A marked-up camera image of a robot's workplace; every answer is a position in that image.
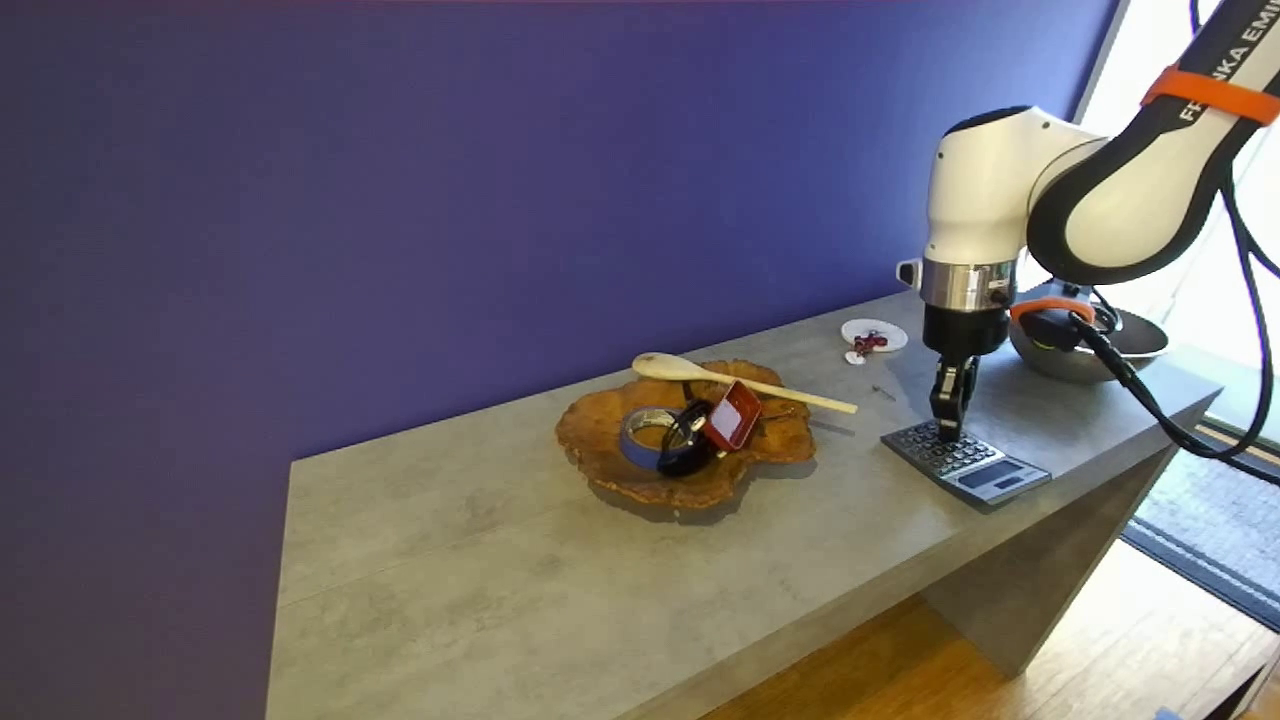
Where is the small white plate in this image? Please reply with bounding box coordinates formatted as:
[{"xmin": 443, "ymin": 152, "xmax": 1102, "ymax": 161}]
[{"xmin": 837, "ymin": 317, "xmax": 910, "ymax": 359}]

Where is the orange arm strap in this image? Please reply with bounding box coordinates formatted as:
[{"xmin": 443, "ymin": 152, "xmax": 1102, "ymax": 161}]
[{"xmin": 1139, "ymin": 63, "xmax": 1263, "ymax": 129}]

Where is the wooden spoon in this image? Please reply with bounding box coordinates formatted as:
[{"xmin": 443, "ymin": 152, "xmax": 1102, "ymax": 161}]
[{"xmin": 627, "ymin": 348, "xmax": 865, "ymax": 422}]

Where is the red square box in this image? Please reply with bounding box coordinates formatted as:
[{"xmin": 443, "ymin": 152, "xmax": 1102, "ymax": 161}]
[{"xmin": 700, "ymin": 382, "xmax": 767, "ymax": 455}]

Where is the blue tape roll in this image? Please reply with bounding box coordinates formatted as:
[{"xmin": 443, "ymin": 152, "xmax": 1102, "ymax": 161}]
[{"xmin": 616, "ymin": 404, "xmax": 684, "ymax": 480}]

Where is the grey concrete cabinet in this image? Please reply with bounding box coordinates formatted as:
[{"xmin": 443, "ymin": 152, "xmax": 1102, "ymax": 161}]
[{"xmin": 262, "ymin": 281, "xmax": 1223, "ymax": 720}]

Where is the live-edge wooden slab tray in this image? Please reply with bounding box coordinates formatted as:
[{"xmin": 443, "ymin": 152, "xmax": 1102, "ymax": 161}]
[{"xmin": 552, "ymin": 357, "xmax": 818, "ymax": 527}]

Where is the grey Casio calculator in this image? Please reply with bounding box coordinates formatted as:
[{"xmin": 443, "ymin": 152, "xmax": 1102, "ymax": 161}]
[{"xmin": 880, "ymin": 418, "xmax": 1054, "ymax": 514}]

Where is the dark floor mat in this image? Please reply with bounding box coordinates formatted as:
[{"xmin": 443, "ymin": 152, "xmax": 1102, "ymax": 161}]
[{"xmin": 1121, "ymin": 430, "xmax": 1280, "ymax": 633}]

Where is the metal mixing bowl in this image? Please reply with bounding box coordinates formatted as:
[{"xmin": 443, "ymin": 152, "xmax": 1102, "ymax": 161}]
[{"xmin": 1006, "ymin": 294, "xmax": 1172, "ymax": 387}]

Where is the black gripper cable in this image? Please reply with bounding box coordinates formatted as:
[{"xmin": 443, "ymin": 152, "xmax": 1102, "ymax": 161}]
[{"xmin": 1061, "ymin": 312, "xmax": 1280, "ymax": 468}]

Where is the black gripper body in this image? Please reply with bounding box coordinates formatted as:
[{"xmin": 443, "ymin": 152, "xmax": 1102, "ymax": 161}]
[{"xmin": 918, "ymin": 303, "xmax": 1012, "ymax": 365}]

